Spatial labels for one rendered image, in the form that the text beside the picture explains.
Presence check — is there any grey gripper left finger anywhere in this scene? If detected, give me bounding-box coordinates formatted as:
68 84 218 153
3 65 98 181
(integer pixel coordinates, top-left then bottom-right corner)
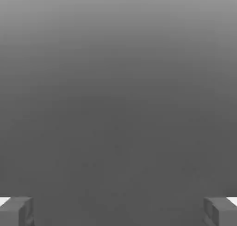
0 196 35 226

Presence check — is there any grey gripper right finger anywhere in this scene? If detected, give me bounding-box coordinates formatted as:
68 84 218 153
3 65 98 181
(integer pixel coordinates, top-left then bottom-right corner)
203 196 237 226

